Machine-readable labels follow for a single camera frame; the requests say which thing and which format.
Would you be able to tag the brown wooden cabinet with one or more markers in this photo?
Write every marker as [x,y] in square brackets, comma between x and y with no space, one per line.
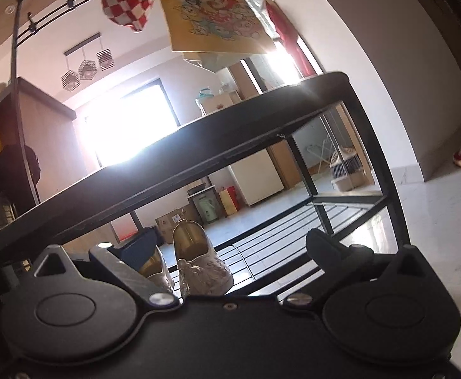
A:
[44,134]

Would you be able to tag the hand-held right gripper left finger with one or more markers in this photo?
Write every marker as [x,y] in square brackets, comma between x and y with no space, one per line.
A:
[139,250]

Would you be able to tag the window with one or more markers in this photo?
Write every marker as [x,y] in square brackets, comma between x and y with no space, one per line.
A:
[135,126]

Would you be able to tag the red hanging garment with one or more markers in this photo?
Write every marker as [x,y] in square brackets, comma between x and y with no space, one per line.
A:
[289,35]

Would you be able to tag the black metal shoe rack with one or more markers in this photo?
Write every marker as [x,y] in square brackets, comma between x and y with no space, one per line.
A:
[214,134]

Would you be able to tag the triple pendant lamp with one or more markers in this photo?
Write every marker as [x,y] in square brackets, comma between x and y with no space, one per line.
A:
[87,70]

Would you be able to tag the white folding drying rack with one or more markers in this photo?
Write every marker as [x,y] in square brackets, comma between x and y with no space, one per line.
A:
[319,154]

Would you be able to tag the black coat hook rail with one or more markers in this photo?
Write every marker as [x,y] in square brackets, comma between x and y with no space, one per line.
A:
[62,12]

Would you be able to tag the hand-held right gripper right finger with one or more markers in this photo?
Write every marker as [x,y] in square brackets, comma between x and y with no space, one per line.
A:
[321,246]

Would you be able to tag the red paper bag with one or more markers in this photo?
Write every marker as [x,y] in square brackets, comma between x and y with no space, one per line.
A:
[230,201]

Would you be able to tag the white fridge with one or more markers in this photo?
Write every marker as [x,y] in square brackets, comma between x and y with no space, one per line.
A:
[254,177]

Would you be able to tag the red white checkered hat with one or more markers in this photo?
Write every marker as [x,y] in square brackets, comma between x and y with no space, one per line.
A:
[127,0]

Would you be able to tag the white pet carrier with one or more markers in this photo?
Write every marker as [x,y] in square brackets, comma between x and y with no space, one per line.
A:
[347,169]

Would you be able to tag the cardboard box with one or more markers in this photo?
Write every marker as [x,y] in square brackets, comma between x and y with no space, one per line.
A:
[171,221]

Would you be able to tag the yellow cartoon print tote bag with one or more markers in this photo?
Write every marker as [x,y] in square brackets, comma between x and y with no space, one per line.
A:
[214,15]

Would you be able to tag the dark hanging coat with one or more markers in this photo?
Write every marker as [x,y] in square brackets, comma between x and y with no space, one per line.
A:
[17,173]

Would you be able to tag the brown wooden cupboard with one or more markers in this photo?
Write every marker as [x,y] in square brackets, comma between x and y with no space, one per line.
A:
[283,166]

